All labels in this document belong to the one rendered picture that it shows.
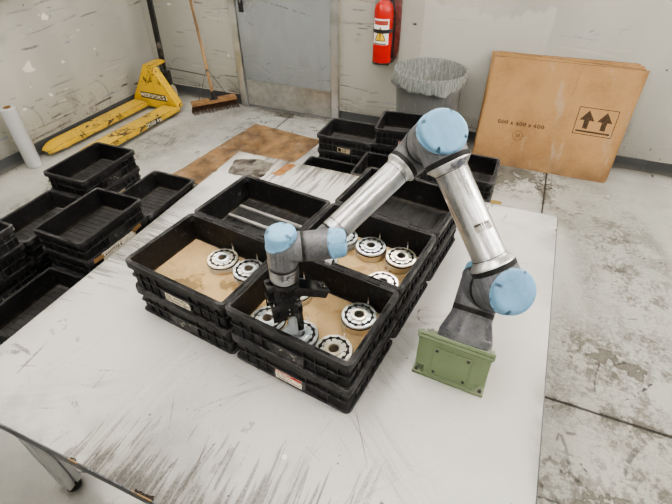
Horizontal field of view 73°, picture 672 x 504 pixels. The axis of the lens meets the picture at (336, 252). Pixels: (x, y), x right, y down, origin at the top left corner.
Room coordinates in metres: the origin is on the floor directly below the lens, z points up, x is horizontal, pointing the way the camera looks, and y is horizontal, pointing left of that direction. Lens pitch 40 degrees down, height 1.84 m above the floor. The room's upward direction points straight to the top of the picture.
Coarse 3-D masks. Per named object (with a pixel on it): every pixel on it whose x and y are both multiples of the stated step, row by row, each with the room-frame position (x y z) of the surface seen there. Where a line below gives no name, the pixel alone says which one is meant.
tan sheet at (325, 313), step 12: (264, 300) 0.98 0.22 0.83; (312, 300) 0.98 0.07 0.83; (324, 300) 0.98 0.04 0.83; (336, 300) 0.98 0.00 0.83; (312, 312) 0.93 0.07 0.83; (324, 312) 0.93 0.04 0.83; (336, 312) 0.93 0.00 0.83; (324, 324) 0.88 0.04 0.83; (336, 324) 0.88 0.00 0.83; (324, 336) 0.84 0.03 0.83; (348, 336) 0.83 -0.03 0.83; (360, 336) 0.83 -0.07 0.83
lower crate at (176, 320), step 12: (144, 300) 1.05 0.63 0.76; (156, 300) 1.01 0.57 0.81; (156, 312) 1.04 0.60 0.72; (168, 312) 1.00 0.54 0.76; (180, 312) 0.95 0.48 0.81; (180, 324) 0.97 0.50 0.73; (192, 324) 0.94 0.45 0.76; (204, 324) 0.90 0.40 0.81; (204, 336) 0.93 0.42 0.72; (216, 336) 0.90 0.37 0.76; (228, 336) 0.86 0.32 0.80; (228, 348) 0.88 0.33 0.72
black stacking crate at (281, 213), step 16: (240, 192) 1.52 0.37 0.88; (256, 192) 1.53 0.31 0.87; (272, 192) 1.49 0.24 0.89; (288, 192) 1.45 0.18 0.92; (208, 208) 1.37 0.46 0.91; (224, 208) 1.43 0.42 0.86; (240, 208) 1.48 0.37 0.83; (256, 208) 1.48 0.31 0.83; (272, 208) 1.48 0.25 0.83; (288, 208) 1.46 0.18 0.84; (304, 208) 1.42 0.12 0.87; (320, 208) 1.38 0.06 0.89; (240, 224) 1.38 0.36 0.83; (272, 224) 1.38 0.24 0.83
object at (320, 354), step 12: (324, 264) 1.03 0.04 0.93; (348, 276) 0.98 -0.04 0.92; (360, 276) 0.98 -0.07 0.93; (384, 288) 0.93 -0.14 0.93; (396, 300) 0.89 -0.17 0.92; (228, 312) 0.85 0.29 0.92; (240, 312) 0.84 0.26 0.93; (384, 312) 0.83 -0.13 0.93; (252, 324) 0.80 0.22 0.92; (264, 324) 0.79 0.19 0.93; (276, 336) 0.76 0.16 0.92; (288, 336) 0.75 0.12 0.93; (372, 336) 0.76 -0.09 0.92; (300, 348) 0.73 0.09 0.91; (312, 348) 0.71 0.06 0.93; (360, 348) 0.71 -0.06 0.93; (324, 360) 0.69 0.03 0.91; (336, 360) 0.68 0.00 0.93; (348, 360) 0.68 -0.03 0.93
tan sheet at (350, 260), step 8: (352, 256) 1.18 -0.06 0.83; (344, 264) 1.14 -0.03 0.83; (352, 264) 1.14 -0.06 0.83; (360, 264) 1.14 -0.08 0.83; (368, 264) 1.14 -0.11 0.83; (376, 264) 1.14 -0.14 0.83; (384, 264) 1.14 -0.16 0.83; (368, 272) 1.10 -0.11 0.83; (392, 272) 1.10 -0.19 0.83; (400, 280) 1.06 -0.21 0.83
